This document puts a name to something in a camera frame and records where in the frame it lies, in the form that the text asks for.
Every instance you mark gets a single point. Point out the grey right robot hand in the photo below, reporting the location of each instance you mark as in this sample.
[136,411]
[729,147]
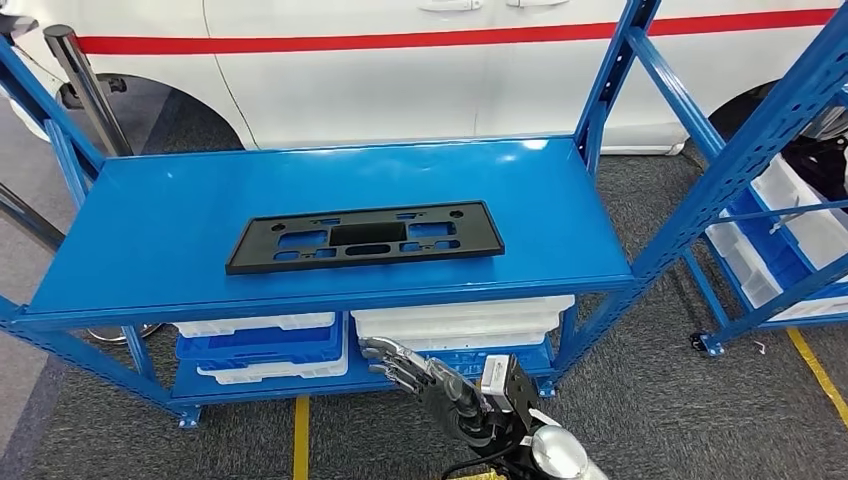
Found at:
[450,404]

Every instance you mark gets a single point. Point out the small white floor scrap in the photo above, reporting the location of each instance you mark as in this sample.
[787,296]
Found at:
[762,348]

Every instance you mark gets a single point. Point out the wide blue plastic bin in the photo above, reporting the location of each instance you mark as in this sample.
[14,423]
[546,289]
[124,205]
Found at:
[523,361]

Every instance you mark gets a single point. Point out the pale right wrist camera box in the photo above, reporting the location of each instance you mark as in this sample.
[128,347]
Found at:
[495,376]

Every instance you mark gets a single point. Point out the black plastic plate bracket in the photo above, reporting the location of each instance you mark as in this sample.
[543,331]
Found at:
[368,234]

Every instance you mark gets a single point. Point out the chrome stanchion post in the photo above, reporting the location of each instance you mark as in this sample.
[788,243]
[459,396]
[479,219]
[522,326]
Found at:
[33,222]
[89,93]

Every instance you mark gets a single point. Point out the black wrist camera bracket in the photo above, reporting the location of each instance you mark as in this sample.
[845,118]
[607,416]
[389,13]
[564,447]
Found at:
[523,394]

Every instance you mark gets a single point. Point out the yellow floor tape square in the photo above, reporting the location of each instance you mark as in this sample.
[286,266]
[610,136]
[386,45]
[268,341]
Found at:
[818,374]
[301,437]

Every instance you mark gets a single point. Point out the white car with red stripe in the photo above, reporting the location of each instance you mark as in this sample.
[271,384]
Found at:
[364,86]

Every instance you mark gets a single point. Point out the black bulky object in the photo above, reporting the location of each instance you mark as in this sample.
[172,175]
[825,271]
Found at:
[821,166]

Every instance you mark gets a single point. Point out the blue metal shelf rack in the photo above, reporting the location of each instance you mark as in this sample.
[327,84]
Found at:
[166,232]
[705,291]

